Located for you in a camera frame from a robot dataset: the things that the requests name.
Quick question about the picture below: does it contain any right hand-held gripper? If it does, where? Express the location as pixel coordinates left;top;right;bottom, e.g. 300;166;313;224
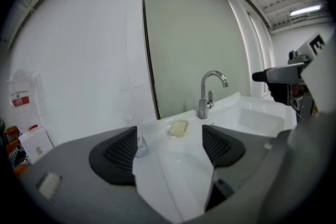
251;32;336;119

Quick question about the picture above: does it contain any person's right forearm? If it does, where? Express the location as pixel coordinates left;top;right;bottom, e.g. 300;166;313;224
287;110;335;182

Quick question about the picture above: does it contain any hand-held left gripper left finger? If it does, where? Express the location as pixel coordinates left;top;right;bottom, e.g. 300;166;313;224
18;125;185;224

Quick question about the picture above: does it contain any clear water bottle red label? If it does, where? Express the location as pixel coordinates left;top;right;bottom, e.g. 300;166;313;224
6;69;44;127

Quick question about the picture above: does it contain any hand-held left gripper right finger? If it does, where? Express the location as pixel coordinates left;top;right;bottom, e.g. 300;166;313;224
188;124;311;224

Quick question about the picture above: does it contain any white sink vanity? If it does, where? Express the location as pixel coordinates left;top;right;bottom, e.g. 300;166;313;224
132;91;298;221

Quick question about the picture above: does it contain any ceiling tube light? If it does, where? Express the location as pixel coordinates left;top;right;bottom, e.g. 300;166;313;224
289;4;323;17

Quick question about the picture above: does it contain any chrome faucet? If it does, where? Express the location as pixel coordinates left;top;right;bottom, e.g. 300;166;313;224
198;70;229;120

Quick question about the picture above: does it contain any striped black white clothing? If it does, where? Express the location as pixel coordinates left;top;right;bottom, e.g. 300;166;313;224
8;145;28;166

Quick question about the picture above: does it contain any orange upholstered chair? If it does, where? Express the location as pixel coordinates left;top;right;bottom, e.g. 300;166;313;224
5;125;22;148

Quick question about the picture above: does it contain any white water dispenser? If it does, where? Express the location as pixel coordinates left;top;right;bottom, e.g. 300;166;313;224
17;124;55;166

